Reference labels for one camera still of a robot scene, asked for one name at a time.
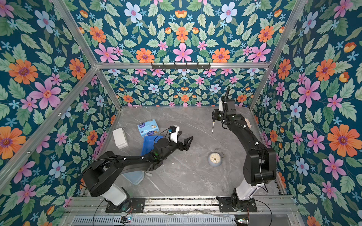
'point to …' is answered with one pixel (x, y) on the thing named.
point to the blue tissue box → (150, 128)
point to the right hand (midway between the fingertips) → (215, 111)
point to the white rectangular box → (119, 139)
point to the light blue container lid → (135, 177)
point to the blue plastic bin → (148, 143)
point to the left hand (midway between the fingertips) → (189, 132)
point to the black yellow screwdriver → (213, 119)
